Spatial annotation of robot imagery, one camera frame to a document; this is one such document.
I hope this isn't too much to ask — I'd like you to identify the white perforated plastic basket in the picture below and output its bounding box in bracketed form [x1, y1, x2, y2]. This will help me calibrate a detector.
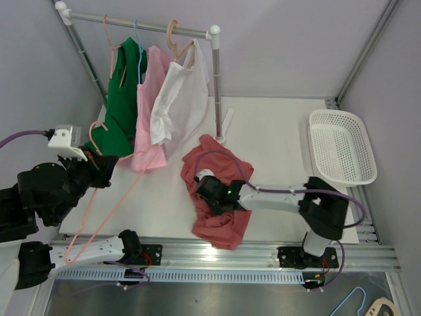
[308, 109, 378, 187]

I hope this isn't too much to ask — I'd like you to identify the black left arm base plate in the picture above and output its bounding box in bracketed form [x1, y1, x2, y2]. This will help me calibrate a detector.
[118, 244, 162, 266]

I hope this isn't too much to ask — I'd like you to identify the beige wooden hanger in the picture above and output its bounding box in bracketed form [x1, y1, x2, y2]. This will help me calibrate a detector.
[166, 18, 195, 70]

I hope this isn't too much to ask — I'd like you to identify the white t shirt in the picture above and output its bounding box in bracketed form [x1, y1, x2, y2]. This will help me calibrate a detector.
[150, 39, 210, 159]

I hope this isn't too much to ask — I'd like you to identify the green t shirt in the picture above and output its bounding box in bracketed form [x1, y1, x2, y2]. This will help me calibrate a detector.
[86, 38, 139, 157]

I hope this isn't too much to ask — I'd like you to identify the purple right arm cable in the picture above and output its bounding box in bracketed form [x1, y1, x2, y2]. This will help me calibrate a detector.
[192, 149, 366, 290]

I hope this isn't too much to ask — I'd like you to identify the pink t shirt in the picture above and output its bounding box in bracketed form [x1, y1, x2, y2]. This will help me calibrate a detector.
[123, 46, 170, 172]

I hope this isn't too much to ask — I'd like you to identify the blue plastic hanger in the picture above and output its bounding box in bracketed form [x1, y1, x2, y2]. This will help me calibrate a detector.
[134, 19, 147, 84]

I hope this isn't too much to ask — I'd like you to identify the aluminium rail frame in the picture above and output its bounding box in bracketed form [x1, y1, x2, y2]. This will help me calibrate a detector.
[140, 237, 401, 272]

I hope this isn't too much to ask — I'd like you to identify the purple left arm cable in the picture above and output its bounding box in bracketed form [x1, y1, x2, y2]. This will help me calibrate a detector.
[0, 130, 50, 149]

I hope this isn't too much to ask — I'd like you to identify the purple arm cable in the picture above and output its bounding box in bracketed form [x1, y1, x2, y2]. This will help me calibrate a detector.
[192, 149, 366, 290]
[0, 130, 50, 149]

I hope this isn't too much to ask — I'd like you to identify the white slotted cable duct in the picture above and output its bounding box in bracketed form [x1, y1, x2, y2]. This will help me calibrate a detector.
[56, 267, 317, 284]

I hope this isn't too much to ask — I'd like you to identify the silver white clothes rack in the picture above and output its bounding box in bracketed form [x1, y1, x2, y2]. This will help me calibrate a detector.
[51, 1, 234, 144]

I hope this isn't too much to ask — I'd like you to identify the coral red t shirt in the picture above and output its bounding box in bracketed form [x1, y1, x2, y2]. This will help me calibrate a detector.
[181, 134, 254, 250]

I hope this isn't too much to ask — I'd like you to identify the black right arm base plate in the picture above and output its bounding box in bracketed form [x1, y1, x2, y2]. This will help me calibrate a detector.
[277, 246, 339, 270]

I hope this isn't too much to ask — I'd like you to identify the wooden hanger on floor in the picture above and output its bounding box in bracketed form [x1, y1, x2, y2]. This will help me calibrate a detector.
[364, 297, 401, 316]

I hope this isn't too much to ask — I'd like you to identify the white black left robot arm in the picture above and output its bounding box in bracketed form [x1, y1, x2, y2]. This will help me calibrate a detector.
[1, 153, 142, 291]

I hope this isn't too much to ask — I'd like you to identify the blue hanger on floor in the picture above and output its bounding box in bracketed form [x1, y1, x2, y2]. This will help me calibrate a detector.
[328, 286, 367, 316]

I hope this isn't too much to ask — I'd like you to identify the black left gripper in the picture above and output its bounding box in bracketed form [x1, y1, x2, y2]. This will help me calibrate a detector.
[49, 145, 119, 224]

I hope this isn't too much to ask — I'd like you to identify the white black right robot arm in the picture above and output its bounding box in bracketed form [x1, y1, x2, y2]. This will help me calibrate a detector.
[194, 169, 349, 270]

